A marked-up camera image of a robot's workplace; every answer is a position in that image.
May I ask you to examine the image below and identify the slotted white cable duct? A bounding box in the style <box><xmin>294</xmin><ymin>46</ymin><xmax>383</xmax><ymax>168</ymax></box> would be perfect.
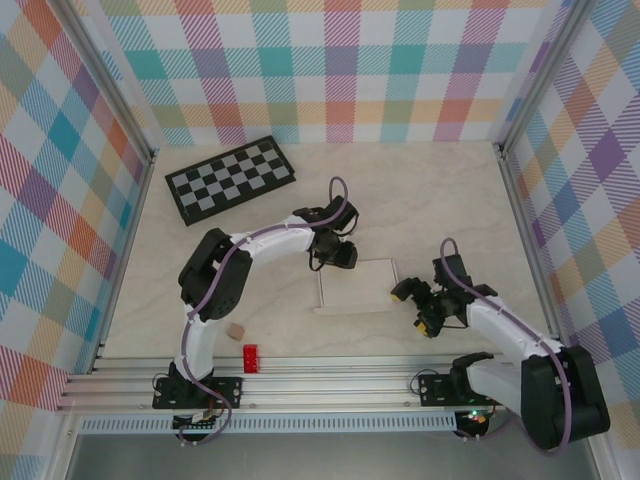
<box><xmin>79</xmin><ymin>410</ymin><xmax>459</xmax><ymax>435</ymax></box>

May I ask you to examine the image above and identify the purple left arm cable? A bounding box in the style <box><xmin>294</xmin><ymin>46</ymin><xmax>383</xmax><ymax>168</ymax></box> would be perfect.
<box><xmin>177</xmin><ymin>175</ymin><xmax>351</xmax><ymax>446</ymax></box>

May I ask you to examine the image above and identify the white paper box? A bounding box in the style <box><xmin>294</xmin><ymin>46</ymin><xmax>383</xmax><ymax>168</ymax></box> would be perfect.
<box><xmin>313</xmin><ymin>257</ymin><xmax>401</xmax><ymax>316</ymax></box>

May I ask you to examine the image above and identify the black and grey checkerboard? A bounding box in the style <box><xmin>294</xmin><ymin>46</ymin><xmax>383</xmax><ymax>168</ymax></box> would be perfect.
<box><xmin>165</xmin><ymin>135</ymin><xmax>299</xmax><ymax>228</ymax></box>

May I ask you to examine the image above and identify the aluminium corner post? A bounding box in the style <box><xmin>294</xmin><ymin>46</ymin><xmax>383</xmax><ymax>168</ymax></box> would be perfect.
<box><xmin>49</xmin><ymin>0</ymin><xmax>160</xmax><ymax>169</ymax></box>
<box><xmin>492</xmin><ymin>0</ymin><xmax>594</xmax><ymax>154</ymax></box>

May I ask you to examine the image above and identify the red toy brick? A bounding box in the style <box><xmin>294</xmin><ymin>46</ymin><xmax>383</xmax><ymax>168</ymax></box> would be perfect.
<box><xmin>242</xmin><ymin>343</ymin><xmax>262</xmax><ymax>374</ymax></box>

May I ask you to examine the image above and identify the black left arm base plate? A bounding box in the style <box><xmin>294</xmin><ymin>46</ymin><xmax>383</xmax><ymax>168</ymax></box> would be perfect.
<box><xmin>152</xmin><ymin>375</ymin><xmax>244</xmax><ymax>410</ymax></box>

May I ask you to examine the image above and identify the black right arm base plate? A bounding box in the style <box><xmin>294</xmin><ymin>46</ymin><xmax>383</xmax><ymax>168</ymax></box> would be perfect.
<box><xmin>417</xmin><ymin>372</ymin><xmax>510</xmax><ymax>407</ymax></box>

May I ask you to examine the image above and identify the aluminium rail frame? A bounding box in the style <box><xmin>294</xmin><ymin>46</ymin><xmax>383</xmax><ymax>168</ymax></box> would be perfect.
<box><xmin>55</xmin><ymin>353</ymin><xmax>609</xmax><ymax>414</ymax></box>

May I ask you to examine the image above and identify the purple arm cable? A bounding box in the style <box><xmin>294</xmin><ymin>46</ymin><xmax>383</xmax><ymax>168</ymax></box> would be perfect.
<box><xmin>440</xmin><ymin>238</ymin><xmax>574</xmax><ymax>457</ymax></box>
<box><xmin>177</xmin><ymin>175</ymin><xmax>351</xmax><ymax>446</ymax></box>

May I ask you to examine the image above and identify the small controller board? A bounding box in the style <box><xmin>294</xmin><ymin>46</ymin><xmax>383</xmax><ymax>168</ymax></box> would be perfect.
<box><xmin>455</xmin><ymin>408</ymin><xmax>494</xmax><ymax>437</ymax></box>
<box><xmin>172</xmin><ymin>408</ymin><xmax>224</xmax><ymax>435</ymax></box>

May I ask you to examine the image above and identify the aluminium side rail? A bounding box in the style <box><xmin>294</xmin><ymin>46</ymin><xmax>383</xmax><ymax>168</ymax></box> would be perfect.
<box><xmin>493</xmin><ymin>142</ymin><xmax>575</xmax><ymax>370</ymax></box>
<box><xmin>89</xmin><ymin>149</ymin><xmax>159</xmax><ymax>375</ymax></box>

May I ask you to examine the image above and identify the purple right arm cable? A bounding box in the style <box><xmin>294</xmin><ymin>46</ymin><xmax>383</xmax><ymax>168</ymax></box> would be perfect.
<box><xmin>440</xmin><ymin>238</ymin><xmax>574</xmax><ymax>457</ymax></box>

